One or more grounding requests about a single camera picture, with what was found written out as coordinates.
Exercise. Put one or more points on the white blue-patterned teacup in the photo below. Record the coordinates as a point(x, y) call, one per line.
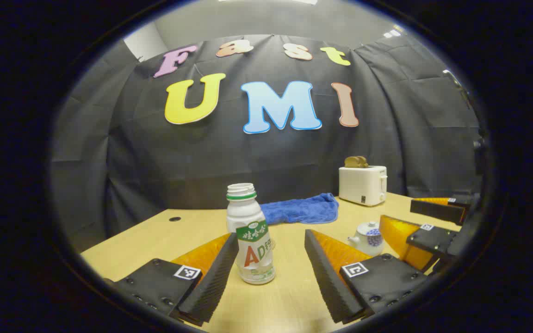
point(368, 247)

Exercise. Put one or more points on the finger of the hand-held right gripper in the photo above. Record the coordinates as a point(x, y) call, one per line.
point(437, 212)
point(433, 240)

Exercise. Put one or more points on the brown toast slice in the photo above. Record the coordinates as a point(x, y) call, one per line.
point(355, 162)

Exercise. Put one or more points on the white toaster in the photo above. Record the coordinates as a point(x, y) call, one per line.
point(359, 185)

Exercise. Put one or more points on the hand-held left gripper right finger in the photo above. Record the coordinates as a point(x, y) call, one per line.
point(326, 277)

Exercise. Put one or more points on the blue towel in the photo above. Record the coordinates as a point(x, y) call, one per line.
point(299, 210)

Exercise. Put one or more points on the white plastic water bottle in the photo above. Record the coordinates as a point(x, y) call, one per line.
point(248, 217)

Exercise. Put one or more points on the black backdrop cloth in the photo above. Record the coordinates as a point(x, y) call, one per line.
point(201, 157)

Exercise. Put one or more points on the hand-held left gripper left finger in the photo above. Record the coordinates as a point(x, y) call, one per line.
point(215, 282)

